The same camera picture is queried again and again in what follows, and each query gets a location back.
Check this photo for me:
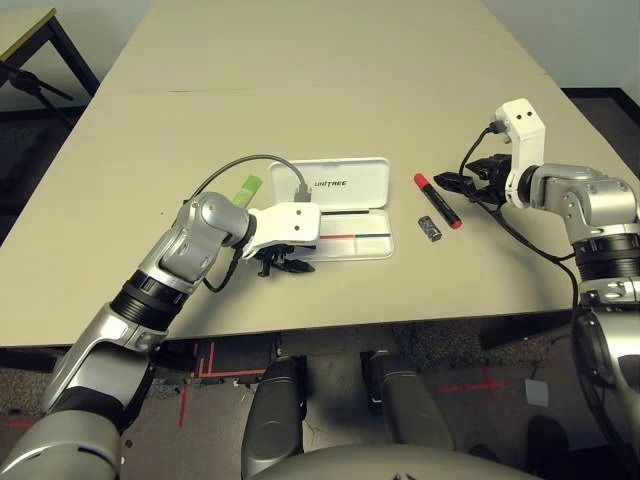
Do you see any green highlighter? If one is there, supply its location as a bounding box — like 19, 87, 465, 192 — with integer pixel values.
230, 174, 264, 207

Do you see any grey robot right leg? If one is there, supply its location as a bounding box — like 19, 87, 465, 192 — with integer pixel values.
372, 349, 456, 451

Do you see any grey robot leg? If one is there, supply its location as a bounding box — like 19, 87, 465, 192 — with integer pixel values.
372, 349, 456, 451
240, 355, 307, 476

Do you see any grey robot torso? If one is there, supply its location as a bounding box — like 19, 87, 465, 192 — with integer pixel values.
249, 442, 541, 480

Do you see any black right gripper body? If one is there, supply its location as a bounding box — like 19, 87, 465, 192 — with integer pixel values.
466, 153, 513, 203

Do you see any small dark patterned eraser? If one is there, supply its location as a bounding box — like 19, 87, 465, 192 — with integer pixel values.
417, 215, 444, 244

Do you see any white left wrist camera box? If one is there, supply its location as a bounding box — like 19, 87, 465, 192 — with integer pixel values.
239, 201, 322, 261

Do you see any wood-topped dark-framed side table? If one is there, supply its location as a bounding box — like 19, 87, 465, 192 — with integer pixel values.
0, 7, 100, 119

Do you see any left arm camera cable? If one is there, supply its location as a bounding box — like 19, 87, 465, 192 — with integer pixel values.
189, 153, 314, 295

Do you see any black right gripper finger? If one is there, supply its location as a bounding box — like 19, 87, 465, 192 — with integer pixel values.
432, 171, 477, 196
468, 191, 505, 215

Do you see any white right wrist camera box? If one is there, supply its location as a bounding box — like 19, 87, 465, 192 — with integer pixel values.
487, 98, 546, 207

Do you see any grey robot left leg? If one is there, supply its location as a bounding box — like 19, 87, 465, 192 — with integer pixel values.
240, 355, 307, 476

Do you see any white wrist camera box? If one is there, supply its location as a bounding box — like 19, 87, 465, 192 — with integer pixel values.
487, 98, 546, 207
239, 201, 322, 261

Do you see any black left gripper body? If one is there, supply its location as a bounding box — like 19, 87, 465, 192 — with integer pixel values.
253, 243, 302, 267

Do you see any grey square plate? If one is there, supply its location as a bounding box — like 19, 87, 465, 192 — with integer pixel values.
523, 378, 549, 407

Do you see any black rounded object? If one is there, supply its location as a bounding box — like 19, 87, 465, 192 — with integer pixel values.
527, 413, 570, 464

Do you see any white plastic pencil case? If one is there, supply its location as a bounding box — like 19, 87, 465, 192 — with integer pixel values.
268, 157, 396, 262

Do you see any red and black marker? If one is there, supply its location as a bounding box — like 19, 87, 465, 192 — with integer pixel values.
413, 172, 462, 230

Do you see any black tripod stand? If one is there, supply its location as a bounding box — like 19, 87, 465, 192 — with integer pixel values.
0, 58, 76, 126

